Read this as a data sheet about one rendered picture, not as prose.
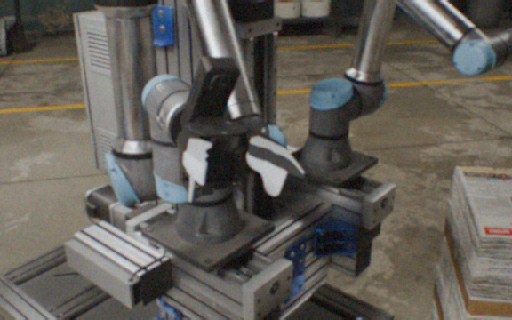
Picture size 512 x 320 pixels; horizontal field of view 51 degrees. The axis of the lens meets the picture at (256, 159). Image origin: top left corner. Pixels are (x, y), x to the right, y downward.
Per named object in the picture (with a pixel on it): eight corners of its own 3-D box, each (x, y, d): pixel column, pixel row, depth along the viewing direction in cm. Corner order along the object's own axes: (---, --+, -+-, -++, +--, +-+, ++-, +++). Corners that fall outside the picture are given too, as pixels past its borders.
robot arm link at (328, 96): (299, 128, 156) (300, 83, 150) (329, 116, 164) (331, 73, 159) (332, 140, 148) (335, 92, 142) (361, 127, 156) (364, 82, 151)
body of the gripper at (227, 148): (249, 196, 67) (215, 159, 77) (258, 131, 64) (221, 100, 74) (190, 200, 64) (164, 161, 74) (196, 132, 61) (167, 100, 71)
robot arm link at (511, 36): (463, 42, 125) (510, 28, 117) (485, 35, 133) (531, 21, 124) (472, 74, 126) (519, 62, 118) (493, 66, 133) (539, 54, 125)
